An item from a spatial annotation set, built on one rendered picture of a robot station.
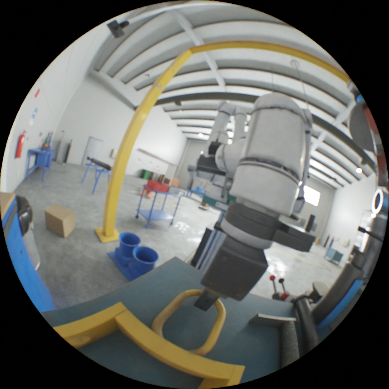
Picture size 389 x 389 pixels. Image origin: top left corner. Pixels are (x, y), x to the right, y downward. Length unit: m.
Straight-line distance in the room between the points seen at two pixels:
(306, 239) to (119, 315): 0.21
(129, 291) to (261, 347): 0.25
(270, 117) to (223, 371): 0.27
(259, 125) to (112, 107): 10.55
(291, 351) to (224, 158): 0.45
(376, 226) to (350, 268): 0.58
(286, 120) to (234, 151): 0.19
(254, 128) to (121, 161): 1.68
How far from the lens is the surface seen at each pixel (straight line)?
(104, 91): 10.74
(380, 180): 1.27
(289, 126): 0.15
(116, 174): 1.75
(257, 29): 6.03
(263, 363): 0.27
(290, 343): 0.29
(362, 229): 0.79
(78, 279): 1.56
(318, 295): 0.79
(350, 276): 0.38
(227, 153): 0.31
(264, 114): 0.16
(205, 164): 0.48
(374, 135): 0.99
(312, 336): 0.33
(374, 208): 1.07
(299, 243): 0.15
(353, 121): 1.21
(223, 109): 1.07
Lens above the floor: 1.26
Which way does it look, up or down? 5 degrees down
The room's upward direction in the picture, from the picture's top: 20 degrees clockwise
